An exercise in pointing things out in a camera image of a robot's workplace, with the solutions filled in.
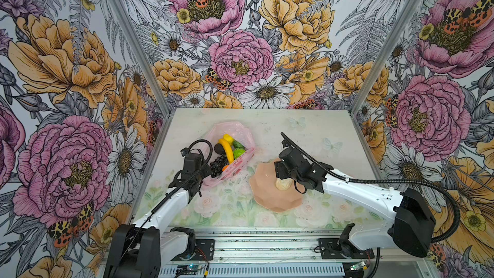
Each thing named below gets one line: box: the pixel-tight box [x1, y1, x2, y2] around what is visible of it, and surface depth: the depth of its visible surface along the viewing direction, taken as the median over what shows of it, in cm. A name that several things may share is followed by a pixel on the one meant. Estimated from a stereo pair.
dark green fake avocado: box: [232, 139, 246, 150], surface depth 102 cm
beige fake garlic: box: [275, 177, 294, 192], surface depth 88 cm
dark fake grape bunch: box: [209, 154, 229, 179], surface depth 96 cm
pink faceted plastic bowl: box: [249, 158, 305, 213], surface depth 89 cm
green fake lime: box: [232, 148, 247, 159], surface depth 98 cm
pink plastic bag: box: [201, 121, 256, 188], surface depth 99 cm
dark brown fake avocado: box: [213, 142, 226, 156], surface depth 101 cm
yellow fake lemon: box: [222, 133, 235, 145], surface depth 104 cm
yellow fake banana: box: [217, 138, 235, 165], surface depth 99 cm
